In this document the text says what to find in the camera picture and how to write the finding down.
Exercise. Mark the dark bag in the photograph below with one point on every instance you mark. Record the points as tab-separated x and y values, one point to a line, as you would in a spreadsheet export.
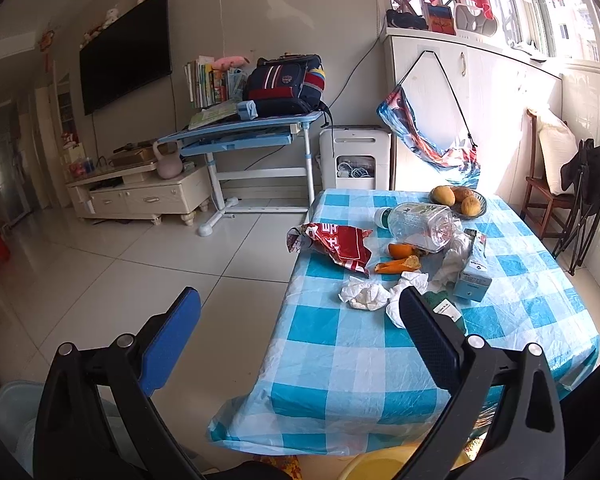
405	21

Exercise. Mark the blue study desk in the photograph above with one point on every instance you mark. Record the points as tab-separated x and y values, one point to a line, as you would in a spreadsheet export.
240	127

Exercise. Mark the colourful hanging bag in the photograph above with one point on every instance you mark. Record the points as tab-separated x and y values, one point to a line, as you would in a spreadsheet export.
430	145

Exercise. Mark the green packet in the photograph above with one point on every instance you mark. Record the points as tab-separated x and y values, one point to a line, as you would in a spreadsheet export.
447	307

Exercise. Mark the orange picture box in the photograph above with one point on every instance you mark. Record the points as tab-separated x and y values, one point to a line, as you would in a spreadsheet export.
441	21

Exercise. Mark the cream television cabinet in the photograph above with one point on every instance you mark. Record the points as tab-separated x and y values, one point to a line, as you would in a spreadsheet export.
145	195

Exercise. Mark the white radio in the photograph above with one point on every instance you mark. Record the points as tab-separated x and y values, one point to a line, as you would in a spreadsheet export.
475	22

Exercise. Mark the white air purifier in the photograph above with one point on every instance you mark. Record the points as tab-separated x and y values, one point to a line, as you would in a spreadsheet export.
355	145

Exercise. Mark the wooden chair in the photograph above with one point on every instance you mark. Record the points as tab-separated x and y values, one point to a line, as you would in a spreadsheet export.
535	190

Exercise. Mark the yellow mango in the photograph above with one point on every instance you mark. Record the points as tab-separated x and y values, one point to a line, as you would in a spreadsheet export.
442	195
464	192
471	205

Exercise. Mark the clear plastic bottle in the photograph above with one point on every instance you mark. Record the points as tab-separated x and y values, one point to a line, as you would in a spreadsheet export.
420	225

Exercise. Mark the black folding chair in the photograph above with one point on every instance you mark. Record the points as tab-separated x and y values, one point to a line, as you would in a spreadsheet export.
595	170

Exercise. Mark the navy red backpack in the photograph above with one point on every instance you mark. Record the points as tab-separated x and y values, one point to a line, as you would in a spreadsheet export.
280	85

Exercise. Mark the pink kettlebell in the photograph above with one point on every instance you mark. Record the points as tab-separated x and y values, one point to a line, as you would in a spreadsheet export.
169	166

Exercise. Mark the blue pencil case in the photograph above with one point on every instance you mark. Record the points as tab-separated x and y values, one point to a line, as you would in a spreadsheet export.
247	109

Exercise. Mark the dark fruit plate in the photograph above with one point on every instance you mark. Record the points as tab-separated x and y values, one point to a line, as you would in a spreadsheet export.
482	200

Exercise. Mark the orange peel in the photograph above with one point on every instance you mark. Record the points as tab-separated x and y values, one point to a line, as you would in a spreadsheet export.
397	250
397	265

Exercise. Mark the red snack bag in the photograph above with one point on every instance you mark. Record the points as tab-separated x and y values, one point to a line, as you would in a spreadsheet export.
340	247

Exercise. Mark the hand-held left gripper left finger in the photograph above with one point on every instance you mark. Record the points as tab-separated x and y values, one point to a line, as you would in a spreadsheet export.
170	340

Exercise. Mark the white cabinet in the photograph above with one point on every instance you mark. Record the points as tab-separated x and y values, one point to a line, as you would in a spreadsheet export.
500	90

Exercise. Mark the blue white checkered tablecloth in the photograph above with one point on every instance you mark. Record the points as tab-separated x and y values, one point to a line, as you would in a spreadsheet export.
340	350

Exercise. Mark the open workbook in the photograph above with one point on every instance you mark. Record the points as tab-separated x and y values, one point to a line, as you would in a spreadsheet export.
212	116

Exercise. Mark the light blue bin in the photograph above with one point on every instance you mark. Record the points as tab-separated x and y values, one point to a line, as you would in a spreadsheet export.
15	410

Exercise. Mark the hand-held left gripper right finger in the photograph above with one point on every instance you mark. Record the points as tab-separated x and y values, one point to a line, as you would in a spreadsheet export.
430	340

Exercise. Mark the yellow basin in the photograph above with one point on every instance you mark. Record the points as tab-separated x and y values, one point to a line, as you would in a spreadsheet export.
375	465

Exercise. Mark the black wall television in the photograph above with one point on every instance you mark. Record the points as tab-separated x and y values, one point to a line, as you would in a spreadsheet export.
125	55

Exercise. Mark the cardboard box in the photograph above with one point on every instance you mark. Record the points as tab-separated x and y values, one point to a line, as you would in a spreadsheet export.
134	157

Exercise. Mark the crumpled white tissue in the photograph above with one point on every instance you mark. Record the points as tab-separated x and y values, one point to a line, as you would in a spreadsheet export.
362	295
410	282

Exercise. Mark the small light blue carton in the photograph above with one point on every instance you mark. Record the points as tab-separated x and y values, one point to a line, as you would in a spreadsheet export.
472	272

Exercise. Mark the pink plush toy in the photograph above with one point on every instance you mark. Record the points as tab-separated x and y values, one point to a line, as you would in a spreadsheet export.
227	62

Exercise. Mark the red wall ornament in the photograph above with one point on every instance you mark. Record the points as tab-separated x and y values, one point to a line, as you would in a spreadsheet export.
46	42

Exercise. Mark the clear plastic wrapper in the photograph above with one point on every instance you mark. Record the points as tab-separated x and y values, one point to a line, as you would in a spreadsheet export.
452	260

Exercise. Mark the row of books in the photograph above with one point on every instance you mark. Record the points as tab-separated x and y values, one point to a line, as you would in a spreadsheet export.
205	82

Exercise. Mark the cream cushion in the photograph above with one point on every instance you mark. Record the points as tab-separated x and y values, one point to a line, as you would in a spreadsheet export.
555	145

